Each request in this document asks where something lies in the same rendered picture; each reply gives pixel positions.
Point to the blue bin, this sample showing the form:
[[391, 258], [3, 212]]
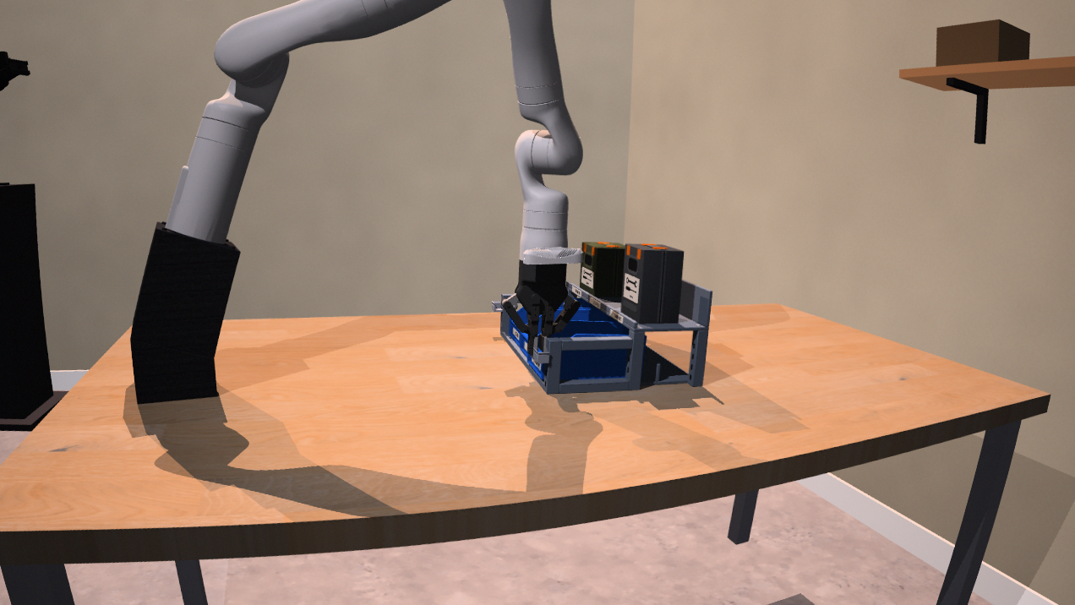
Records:
[[595, 364], [581, 314], [516, 334]]

